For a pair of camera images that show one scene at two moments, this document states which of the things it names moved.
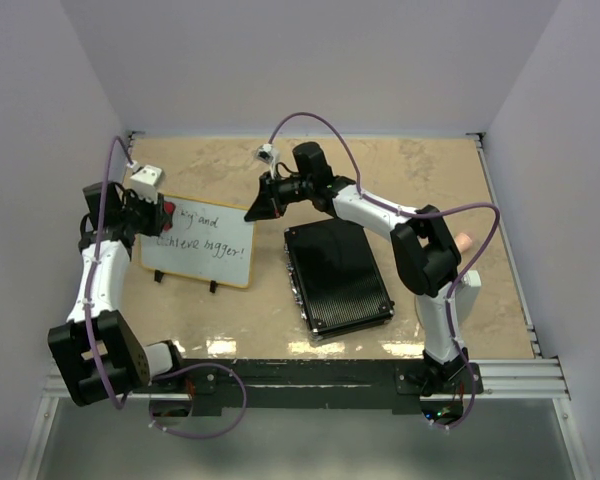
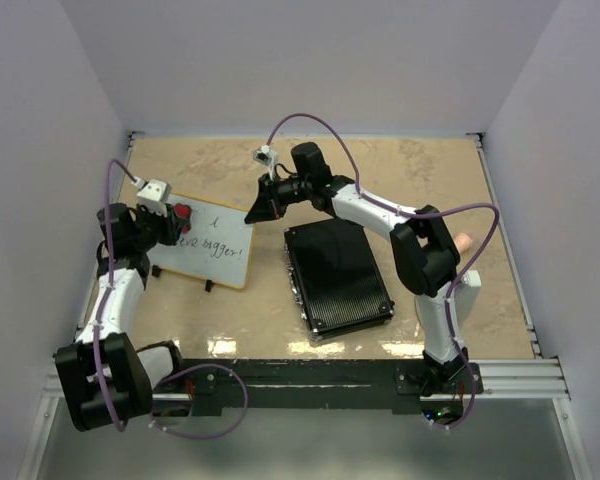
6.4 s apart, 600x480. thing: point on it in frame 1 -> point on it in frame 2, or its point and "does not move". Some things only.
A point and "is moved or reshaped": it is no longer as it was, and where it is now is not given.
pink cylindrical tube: (463, 241) does not move
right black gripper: (268, 204) does not move
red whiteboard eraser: (169, 208) is moved or reshaped
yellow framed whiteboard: (209, 241) does not move
